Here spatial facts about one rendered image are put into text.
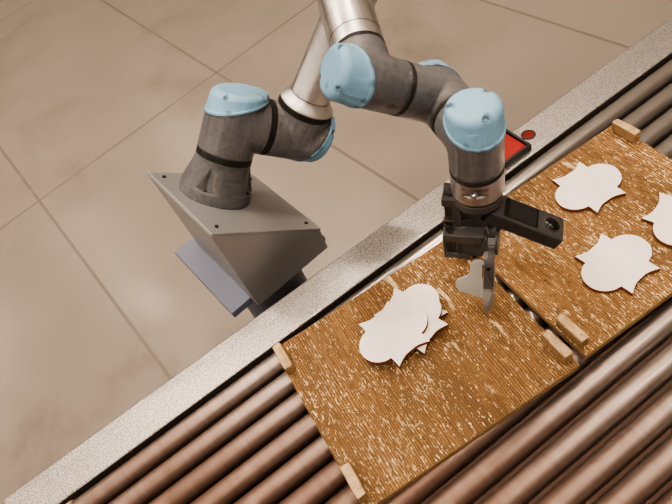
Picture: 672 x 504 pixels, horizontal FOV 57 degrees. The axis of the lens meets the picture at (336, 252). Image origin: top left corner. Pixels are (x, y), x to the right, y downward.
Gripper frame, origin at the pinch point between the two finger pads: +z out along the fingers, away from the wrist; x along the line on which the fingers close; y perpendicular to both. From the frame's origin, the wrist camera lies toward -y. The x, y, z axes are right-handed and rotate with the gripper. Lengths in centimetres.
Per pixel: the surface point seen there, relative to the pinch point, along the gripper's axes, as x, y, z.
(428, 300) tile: 0.8, 11.6, 7.6
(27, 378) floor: -16, 190, 113
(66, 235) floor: -91, 213, 110
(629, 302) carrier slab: -2.0, -21.6, 7.4
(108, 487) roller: 41, 64, 16
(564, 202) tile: -23.1, -11.0, 6.0
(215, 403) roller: 23, 49, 14
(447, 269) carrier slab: -7.5, 9.3, 8.9
